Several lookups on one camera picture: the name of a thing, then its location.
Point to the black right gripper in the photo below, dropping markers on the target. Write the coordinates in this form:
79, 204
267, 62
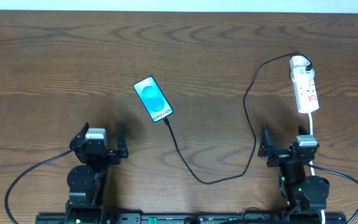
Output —
282, 156

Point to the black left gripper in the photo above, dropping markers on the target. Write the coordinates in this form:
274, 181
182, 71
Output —
111, 156

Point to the blue Galaxy smartphone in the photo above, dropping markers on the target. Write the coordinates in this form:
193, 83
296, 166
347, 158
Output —
153, 99

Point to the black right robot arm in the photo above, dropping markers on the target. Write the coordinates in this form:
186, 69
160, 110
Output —
303, 193

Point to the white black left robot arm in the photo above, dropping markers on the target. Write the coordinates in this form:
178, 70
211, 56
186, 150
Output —
87, 181

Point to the white USB charger adapter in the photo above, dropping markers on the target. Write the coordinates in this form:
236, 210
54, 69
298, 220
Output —
300, 74

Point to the white power strip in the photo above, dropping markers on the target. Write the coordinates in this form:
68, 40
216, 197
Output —
305, 92

